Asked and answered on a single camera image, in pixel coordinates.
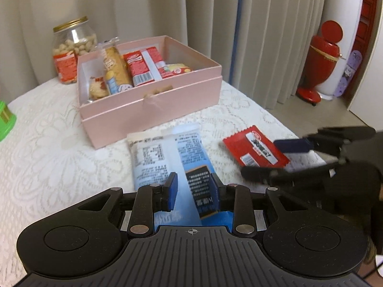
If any red pedal bin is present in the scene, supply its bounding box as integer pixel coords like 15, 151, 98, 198
296, 20, 344, 106

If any flaky pastry packet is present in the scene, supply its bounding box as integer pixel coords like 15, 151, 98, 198
88, 76, 109, 101

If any blue snack packet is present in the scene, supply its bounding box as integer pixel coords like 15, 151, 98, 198
127, 123, 234, 226

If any white lace tablecloth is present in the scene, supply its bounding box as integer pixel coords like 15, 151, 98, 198
0, 76, 332, 287

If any yellow rice cracker packet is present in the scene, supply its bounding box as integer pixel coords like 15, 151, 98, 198
97, 37, 134, 95

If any beige curtain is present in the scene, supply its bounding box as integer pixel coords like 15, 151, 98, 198
0, 0, 364, 111

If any glass peanut jar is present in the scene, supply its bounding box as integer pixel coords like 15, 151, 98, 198
52, 16, 98, 85

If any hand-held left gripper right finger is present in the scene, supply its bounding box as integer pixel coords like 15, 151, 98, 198
209, 173, 306, 235

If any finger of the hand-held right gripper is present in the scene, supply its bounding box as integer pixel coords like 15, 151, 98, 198
240, 162, 340, 187
274, 126, 377, 166

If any red green-striped snack packet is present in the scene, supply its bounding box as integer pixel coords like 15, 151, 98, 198
123, 47, 168, 88

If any red cabinet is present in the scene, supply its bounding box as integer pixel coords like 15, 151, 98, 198
357, 0, 379, 47

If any small red packet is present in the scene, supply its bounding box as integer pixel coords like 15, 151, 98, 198
223, 127, 291, 168

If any pink cardboard box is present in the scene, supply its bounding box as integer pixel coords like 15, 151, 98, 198
77, 35, 223, 150

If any green candy dispenser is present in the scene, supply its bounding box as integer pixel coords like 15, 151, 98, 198
0, 101, 17, 142

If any white cylindrical appliance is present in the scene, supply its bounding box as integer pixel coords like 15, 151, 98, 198
315, 21, 361, 100

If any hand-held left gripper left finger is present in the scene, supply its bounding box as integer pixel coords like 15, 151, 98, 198
78, 172, 179, 236

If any purple skateboard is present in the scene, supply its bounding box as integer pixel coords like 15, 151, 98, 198
333, 49, 362, 98

